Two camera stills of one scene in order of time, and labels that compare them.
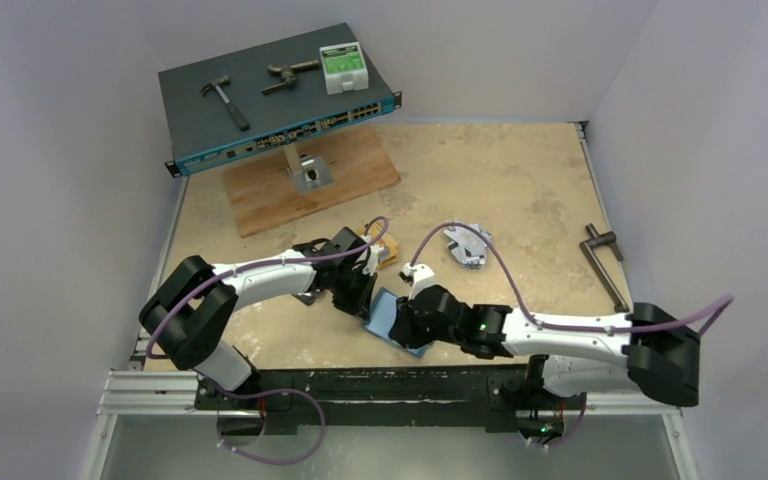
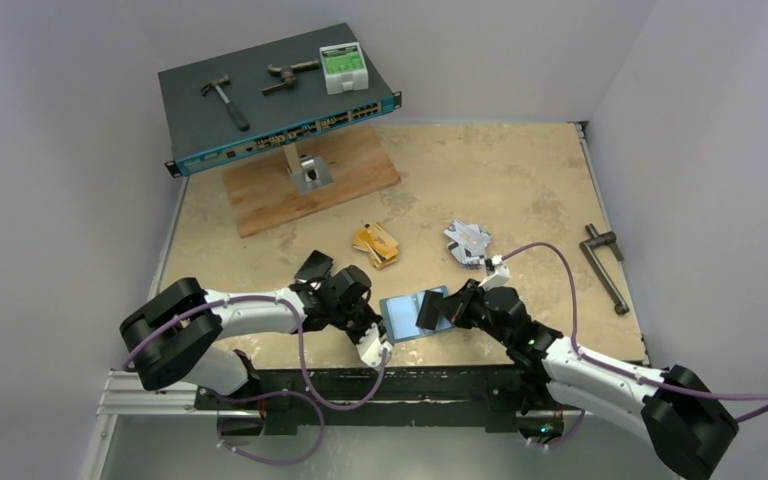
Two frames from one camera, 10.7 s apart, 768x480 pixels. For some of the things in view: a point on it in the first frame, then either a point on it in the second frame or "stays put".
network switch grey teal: x=237 y=104 stays put
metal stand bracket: x=307 y=171 stays put
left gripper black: x=359 y=305 → x=371 y=317
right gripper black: x=408 y=324 → x=450 y=307
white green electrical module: x=344 y=67 stays put
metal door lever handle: x=589 y=246 stays put
